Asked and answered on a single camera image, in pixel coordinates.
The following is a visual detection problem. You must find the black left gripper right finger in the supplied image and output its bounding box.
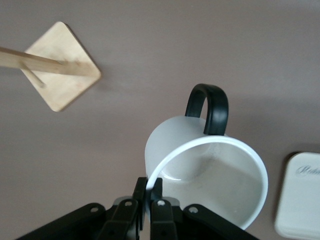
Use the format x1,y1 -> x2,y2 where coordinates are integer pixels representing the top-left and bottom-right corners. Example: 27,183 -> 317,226
149,177 -> 253,240

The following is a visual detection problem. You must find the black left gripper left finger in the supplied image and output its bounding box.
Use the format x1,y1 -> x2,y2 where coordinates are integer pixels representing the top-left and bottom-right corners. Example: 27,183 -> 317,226
14,176 -> 148,240

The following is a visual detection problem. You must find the wooden cup rack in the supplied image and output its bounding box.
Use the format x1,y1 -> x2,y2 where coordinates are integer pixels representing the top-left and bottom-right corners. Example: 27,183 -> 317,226
0,21 -> 103,113

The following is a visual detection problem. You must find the cream rabbit print tray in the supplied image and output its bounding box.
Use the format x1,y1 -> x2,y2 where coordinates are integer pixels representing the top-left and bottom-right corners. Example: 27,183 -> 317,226
274,151 -> 320,240

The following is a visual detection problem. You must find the white mug with black handle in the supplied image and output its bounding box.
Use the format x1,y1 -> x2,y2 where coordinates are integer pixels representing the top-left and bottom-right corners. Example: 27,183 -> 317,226
144,83 -> 270,231

